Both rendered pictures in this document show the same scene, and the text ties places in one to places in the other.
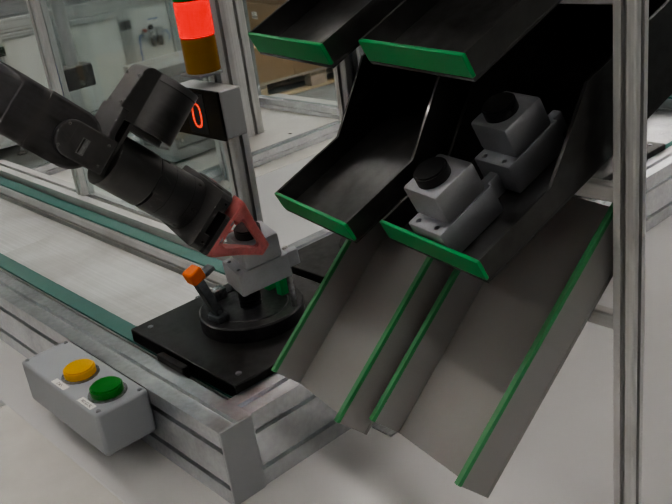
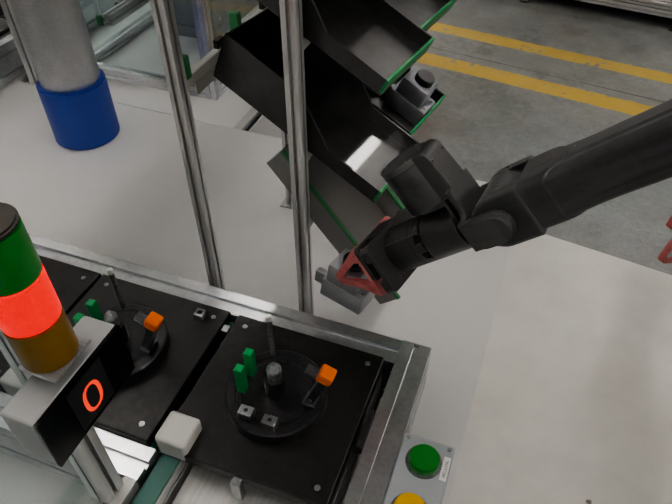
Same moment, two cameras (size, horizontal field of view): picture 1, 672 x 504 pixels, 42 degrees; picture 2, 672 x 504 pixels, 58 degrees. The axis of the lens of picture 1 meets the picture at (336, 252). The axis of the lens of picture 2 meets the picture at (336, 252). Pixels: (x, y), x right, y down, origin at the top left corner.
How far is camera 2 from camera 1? 1.35 m
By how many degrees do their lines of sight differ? 93
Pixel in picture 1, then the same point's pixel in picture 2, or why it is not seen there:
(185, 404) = (411, 388)
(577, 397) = (251, 253)
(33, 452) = not seen: outside the picture
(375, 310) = (355, 230)
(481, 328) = not seen: hidden behind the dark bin
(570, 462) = (315, 246)
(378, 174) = (357, 139)
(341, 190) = (366, 162)
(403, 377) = not seen: hidden behind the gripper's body
